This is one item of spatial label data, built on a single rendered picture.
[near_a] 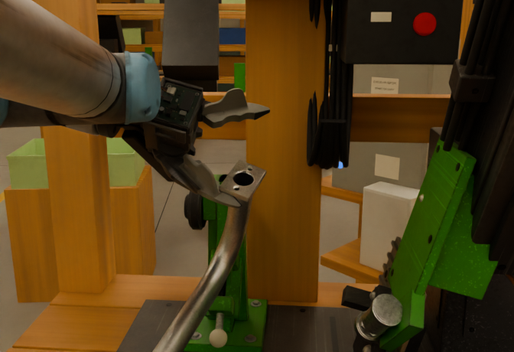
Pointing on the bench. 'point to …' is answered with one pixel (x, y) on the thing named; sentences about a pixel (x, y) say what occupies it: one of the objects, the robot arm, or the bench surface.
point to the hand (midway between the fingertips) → (257, 158)
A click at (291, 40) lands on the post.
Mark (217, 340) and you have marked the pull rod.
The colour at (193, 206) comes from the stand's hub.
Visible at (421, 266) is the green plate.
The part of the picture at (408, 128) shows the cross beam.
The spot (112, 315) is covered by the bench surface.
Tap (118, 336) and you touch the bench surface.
